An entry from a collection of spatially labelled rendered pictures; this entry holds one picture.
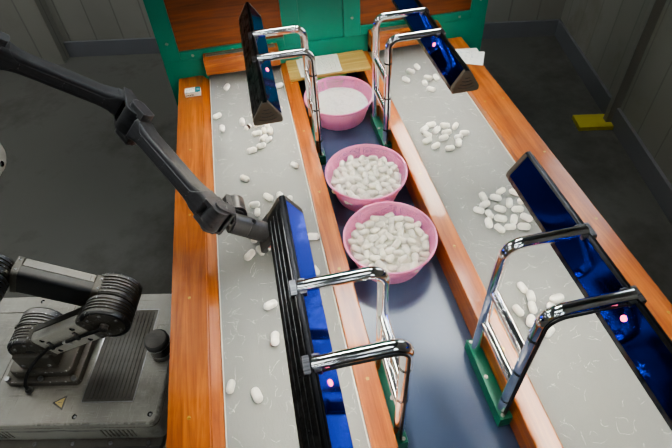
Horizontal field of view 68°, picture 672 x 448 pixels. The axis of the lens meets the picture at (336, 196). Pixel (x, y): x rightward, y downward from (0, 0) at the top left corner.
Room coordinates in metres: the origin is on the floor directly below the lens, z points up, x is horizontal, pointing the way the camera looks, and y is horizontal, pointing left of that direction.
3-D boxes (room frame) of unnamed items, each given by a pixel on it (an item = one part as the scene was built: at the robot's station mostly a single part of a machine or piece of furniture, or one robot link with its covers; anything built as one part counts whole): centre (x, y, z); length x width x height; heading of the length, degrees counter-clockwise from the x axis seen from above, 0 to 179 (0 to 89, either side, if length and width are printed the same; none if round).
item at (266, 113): (1.41, 0.21, 1.08); 0.62 x 0.08 x 0.07; 9
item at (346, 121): (1.62, -0.04, 0.72); 0.27 x 0.27 x 0.10
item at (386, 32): (1.94, -0.33, 0.83); 0.30 x 0.06 x 0.07; 99
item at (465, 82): (1.50, -0.34, 1.08); 0.62 x 0.08 x 0.07; 9
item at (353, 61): (1.84, 0.00, 0.77); 0.33 x 0.15 x 0.01; 99
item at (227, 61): (1.84, 0.34, 0.83); 0.30 x 0.06 x 0.07; 99
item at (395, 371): (0.46, -0.01, 0.90); 0.20 x 0.19 x 0.45; 9
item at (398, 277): (0.91, -0.14, 0.72); 0.27 x 0.27 x 0.10
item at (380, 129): (1.48, -0.26, 0.90); 0.20 x 0.19 x 0.45; 9
